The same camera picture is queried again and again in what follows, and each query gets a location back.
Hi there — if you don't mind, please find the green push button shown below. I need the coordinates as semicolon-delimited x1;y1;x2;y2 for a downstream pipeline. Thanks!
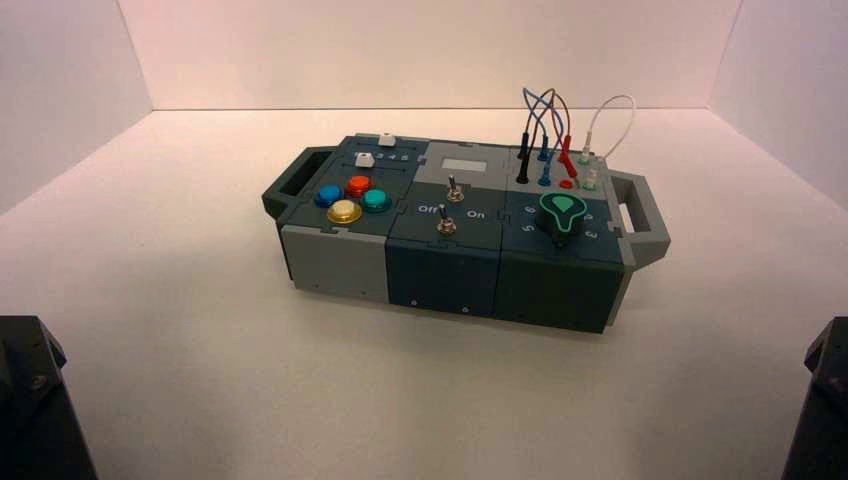
360;188;393;214

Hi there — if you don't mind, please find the yellow push button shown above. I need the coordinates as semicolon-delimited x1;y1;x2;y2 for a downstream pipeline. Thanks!
327;199;364;226

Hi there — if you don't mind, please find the grey and teal task box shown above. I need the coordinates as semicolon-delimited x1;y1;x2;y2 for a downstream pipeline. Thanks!
261;132;672;335

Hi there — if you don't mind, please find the dark rotary knob green pointer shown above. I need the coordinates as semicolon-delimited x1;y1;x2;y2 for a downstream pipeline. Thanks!
535;192;590;250

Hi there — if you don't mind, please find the black cable plug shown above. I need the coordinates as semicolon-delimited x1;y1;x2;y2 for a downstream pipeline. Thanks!
515;89;556;185

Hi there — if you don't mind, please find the blue jumper cable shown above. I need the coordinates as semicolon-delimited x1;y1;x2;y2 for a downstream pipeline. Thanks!
521;87;564;188

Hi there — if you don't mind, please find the red jumper cable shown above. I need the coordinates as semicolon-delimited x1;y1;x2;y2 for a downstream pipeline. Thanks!
529;89;579;192

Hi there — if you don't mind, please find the white jumper cable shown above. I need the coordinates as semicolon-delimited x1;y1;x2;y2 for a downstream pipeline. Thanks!
576;94;637;193

